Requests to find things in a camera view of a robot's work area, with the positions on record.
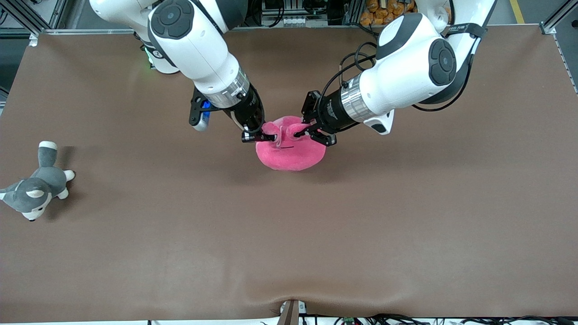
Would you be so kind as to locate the orange snack bags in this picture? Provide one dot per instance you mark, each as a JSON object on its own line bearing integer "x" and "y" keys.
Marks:
{"x": 384, "y": 16}

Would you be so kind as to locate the hot pink round plush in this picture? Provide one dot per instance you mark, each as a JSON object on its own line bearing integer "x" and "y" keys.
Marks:
{"x": 289, "y": 158}

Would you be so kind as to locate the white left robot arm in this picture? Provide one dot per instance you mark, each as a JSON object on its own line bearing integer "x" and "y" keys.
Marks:
{"x": 406, "y": 67}

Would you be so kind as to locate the aluminium table edge rail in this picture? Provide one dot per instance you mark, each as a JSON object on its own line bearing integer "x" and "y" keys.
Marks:
{"x": 293, "y": 28}

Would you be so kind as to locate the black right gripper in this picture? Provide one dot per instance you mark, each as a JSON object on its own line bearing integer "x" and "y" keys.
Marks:
{"x": 251, "y": 110}

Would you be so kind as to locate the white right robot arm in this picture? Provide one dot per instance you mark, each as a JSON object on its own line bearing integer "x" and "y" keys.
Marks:
{"x": 194, "y": 45}

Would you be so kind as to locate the grey white husky plush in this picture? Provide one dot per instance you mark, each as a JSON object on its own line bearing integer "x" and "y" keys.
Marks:
{"x": 40, "y": 180}

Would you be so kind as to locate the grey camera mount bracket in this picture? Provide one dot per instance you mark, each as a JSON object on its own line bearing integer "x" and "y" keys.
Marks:
{"x": 289, "y": 316}

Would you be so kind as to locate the small green circuit board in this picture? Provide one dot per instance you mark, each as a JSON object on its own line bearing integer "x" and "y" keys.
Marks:
{"x": 348, "y": 321}

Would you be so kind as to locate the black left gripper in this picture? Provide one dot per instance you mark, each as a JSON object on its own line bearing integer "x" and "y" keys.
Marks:
{"x": 331, "y": 113}

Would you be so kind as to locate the white connector block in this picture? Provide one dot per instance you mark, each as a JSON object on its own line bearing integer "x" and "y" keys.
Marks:
{"x": 293, "y": 20}

